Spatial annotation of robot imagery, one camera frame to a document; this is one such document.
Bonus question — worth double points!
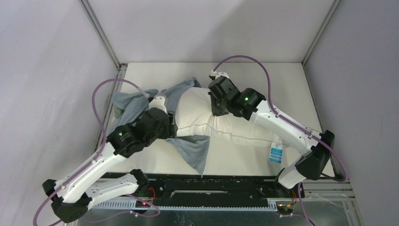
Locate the aluminium base frame rails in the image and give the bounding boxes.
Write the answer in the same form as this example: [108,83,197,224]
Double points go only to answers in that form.
[96,63,354,217]

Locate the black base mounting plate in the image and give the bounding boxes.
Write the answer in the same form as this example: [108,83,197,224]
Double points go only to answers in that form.
[134,174,305,205]

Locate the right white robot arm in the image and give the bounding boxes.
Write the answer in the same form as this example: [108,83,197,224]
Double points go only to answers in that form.
[208,73,335,197]

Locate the white pillow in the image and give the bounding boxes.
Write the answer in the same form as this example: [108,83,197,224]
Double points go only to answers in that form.
[176,87,288,147]

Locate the grey slotted cable duct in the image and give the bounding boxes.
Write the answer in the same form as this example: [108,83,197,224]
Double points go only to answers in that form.
[93,199,277,211]

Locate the right aluminium frame post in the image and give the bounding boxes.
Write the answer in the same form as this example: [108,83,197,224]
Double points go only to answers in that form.
[302,0,342,67]

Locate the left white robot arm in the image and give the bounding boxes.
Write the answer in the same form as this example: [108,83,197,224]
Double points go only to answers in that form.
[42,95,177,223]

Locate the grey-blue pillowcase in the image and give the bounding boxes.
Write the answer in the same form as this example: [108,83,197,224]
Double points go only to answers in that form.
[107,77,210,174]

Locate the left aluminium frame post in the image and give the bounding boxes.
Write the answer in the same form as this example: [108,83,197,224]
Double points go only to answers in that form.
[79,0,121,68]

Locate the aluminium frame post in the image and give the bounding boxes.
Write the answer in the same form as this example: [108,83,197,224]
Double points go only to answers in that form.
[79,0,121,68]
[302,0,342,67]

